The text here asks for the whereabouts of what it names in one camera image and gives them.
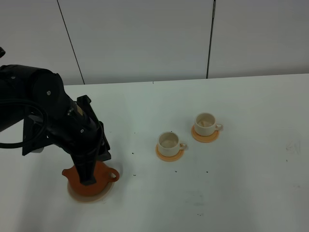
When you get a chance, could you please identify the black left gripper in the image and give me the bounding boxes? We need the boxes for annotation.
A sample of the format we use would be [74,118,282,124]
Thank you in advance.
[22,95,111,186]

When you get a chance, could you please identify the brown clay teapot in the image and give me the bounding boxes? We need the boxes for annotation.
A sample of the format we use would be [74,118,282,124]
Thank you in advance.
[62,161,120,197]

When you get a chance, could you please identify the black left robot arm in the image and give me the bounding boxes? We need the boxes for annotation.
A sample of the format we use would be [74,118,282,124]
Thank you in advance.
[0,65,111,186]

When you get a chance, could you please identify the beige round teapot saucer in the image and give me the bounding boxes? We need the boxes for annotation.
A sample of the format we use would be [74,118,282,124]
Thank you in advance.
[67,182,114,203]

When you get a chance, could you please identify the near orange coaster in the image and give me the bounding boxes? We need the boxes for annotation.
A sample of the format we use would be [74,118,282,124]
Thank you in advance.
[155,145,184,162]

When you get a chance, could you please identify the orange coaster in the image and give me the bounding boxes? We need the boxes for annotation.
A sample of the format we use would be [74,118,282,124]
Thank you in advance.
[155,145,184,162]
[191,126,220,143]

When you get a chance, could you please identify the near white teacup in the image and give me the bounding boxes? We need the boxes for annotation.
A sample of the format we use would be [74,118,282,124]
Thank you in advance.
[157,131,188,157]

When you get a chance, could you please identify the white teacup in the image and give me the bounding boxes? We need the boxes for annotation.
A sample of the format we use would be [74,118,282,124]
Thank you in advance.
[157,131,188,157]
[194,113,224,136]

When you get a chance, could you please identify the far white teacup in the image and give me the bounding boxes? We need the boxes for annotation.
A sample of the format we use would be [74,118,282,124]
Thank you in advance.
[194,113,224,136]

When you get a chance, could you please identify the far orange coaster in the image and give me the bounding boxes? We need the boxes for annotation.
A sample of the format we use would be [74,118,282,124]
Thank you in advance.
[191,126,220,143]

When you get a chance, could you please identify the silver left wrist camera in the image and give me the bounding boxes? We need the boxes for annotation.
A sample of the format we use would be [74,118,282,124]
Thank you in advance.
[32,147,44,153]

